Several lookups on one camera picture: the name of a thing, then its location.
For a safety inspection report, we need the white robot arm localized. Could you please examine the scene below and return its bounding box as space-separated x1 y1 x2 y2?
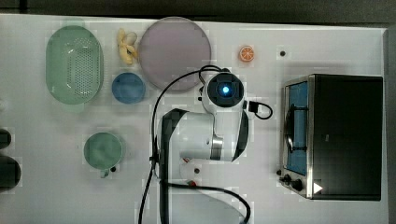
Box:
157 69 248 224

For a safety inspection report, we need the lilac round plate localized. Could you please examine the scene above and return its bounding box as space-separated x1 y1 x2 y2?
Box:
138 17 211 90

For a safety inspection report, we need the large red strawberry toy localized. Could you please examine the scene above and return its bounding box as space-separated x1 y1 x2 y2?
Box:
187 180 197 187

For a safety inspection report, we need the blue round bowl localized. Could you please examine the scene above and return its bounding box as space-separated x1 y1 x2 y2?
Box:
112 73 146 104

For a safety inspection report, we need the orange slice toy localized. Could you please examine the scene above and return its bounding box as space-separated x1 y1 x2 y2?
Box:
239 46 255 63

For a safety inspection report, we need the yellow peeled banana toy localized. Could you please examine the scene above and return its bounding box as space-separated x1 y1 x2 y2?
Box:
117 28 138 65

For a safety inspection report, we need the green perforated colander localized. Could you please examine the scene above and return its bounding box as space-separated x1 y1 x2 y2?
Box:
46 19 104 113

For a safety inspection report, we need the small black round container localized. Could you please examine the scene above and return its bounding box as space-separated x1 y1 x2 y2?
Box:
0 129 12 149

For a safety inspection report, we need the large black round container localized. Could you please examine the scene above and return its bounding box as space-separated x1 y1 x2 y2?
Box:
0 156 21 192

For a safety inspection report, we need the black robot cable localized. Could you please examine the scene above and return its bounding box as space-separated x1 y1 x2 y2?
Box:
137 64 274 224

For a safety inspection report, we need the green cup with handle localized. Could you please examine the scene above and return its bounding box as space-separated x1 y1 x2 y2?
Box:
83 133 123 178

